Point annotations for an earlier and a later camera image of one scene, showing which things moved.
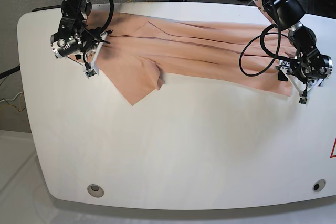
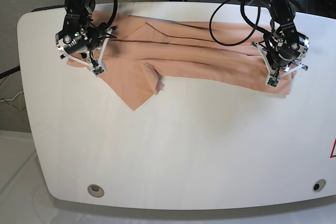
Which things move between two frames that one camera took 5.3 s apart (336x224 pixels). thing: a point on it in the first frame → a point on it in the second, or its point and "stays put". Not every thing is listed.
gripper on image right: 306,70 → 282,52
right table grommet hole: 319,185 stays put
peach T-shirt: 144,49 stays put
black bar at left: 6,73 stays put
